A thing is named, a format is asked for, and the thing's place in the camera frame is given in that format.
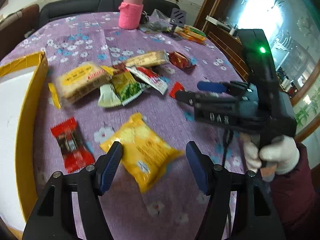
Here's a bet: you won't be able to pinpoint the red black candy packet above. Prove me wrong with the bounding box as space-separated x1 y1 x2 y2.
50 117 95 173

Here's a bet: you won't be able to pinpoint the green gold snack packet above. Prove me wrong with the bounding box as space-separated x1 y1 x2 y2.
111 71 150 106

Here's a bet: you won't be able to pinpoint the dark red foil packet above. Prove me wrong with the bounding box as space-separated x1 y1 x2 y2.
169 51 196 69

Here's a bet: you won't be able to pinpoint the maroon right sleeve forearm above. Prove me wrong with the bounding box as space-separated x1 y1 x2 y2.
271 143 319 232

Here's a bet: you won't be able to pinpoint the black leather sofa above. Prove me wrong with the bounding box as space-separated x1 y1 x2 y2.
37 0 179 28

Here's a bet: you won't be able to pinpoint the thin yellow stick packet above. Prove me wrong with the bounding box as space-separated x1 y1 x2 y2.
48 83 61 109

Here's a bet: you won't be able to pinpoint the beige long biscuit pack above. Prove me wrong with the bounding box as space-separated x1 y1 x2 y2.
125 50 170 68

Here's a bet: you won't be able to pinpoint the brown armchair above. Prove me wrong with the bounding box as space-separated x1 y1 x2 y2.
1 4 40 60

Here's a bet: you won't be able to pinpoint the white green snack packet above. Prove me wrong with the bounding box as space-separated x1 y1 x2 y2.
98 83 122 108

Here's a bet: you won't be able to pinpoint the small red sachet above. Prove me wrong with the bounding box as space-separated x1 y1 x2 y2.
169 82 185 99

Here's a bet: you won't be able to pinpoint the pink knit covered thermos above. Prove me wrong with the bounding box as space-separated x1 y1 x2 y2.
118 0 143 30

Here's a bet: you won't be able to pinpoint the clear bag dark contents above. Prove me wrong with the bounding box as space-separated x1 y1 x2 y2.
138 9 171 34

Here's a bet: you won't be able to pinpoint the orange green biscuit packs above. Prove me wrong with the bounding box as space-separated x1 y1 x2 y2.
174 24 206 44

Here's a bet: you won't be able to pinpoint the purple floral tablecloth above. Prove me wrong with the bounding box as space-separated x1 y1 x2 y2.
1 12 243 239

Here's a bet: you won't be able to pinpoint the right white gloved hand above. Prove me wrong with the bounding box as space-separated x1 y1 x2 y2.
240 133 300 175

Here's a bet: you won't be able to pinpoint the large yellow snack bag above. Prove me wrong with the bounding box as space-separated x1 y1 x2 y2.
100 113 184 193

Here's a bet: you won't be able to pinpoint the red white snack packet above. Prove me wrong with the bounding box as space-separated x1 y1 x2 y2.
126 66 168 95

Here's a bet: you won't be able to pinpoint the black phone stand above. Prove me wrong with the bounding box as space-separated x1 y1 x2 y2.
163 8 186 41

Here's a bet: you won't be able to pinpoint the wooden tv cabinet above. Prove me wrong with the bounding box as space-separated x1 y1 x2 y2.
196 0 319 141

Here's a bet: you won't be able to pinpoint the yellow rimmed white box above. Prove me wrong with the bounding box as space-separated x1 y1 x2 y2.
1 51 48 239

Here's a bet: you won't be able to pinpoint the yellow label cake pack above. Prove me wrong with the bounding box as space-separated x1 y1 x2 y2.
54 62 116 106

